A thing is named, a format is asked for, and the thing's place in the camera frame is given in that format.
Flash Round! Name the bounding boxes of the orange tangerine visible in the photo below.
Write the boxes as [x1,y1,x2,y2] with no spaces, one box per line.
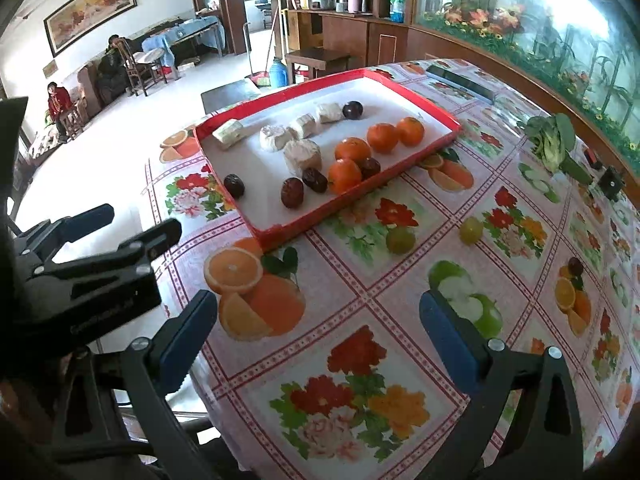
[328,158,362,195]

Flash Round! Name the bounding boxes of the small dark jujube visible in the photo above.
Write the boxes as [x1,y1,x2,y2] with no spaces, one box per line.
[358,157,381,180]

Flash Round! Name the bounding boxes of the floral plastic tablecloth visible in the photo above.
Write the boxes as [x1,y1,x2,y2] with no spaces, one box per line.
[144,57,640,480]

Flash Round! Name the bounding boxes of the red tray white liner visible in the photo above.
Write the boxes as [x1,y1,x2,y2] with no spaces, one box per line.
[196,70,460,250]

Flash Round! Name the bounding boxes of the white sugarcane piece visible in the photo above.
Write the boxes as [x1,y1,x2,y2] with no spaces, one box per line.
[288,114,317,140]
[316,103,344,124]
[259,125,292,153]

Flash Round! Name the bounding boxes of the dark brown jujube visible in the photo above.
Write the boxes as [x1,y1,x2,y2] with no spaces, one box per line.
[302,167,329,194]

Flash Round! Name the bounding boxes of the tangerine in tray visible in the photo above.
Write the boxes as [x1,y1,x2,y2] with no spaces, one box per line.
[367,122,399,155]
[334,136,371,164]
[396,117,425,148]

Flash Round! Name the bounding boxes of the green grape near tray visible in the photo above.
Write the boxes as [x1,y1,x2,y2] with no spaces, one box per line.
[385,226,416,255]

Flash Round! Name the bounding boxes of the black box device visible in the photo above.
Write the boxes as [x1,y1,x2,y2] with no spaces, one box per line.
[598,166,625,202]

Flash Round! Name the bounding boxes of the red black small object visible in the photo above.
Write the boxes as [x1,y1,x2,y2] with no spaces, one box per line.
[582,148,603,171]

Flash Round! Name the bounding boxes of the green leafy vegetable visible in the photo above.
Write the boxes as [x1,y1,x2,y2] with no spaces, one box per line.
[516,113,593,186]

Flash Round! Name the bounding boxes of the wooden cabinet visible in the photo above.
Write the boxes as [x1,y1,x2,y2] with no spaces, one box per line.
[286,0,409,67]

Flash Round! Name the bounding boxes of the black smartphone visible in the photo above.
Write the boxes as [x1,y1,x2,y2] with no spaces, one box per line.
[426,65,496,103]

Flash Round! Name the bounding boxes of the framed wall painting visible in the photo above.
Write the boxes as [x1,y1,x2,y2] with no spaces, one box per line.
[43,0,137,58]

